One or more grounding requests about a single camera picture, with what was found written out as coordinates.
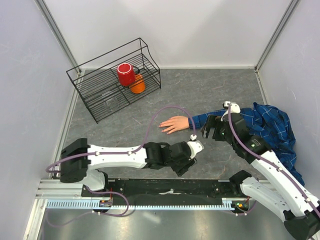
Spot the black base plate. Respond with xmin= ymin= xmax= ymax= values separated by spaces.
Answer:
xmin=81 ymin=177 xmax=251 ymax=207

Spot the slotted cable duct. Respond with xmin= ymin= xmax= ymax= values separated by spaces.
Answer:
xmin=46 ymin=199 xmax=235 ymax=211

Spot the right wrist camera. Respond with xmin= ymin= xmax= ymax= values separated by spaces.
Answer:
xmin=222 ymin=101 xmax=241 ymax=115

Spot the mannequin hand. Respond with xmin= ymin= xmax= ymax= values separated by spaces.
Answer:
xmin=158 ymin=115 xmax=190 ymax=135

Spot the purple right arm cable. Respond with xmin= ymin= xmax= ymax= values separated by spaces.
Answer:
xmin=222 ymin=103 xmax=320 ymax=218

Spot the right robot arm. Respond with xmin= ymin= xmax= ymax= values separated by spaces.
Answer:
xmin=201 ymin=113 xmax=320 ymax=240

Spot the clear glass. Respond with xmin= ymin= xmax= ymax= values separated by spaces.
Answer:
xmin=101 ymin=90 xmax=119 ymax=113

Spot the orange cup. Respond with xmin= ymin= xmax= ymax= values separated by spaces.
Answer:
xmin=129 ymin=74 xmax=146 ymax=94

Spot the blue plaid shirt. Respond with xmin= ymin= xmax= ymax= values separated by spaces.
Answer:
xmin=187 ymin=101 xmax=306 ymax=186

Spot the black wire rack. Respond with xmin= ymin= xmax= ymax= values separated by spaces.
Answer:
xmin=66 ymin=37 xmax=162 ymax=123

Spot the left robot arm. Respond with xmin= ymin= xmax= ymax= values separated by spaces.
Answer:
xmin=60 ymin=138 xmax=204 ymax=197

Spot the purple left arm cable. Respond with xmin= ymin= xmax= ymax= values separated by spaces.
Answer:
xmin=45 ymin=104 xmax=198 ymax=174

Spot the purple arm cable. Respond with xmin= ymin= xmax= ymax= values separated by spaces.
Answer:
xmin=222 ymin=103 xmax=320 ymax=218
xmin=45 ymin=104 xmax=198 ymax=174

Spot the red cup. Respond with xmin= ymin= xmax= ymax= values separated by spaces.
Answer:
xmin=116 ymin=62 xmax=136 ymax=87

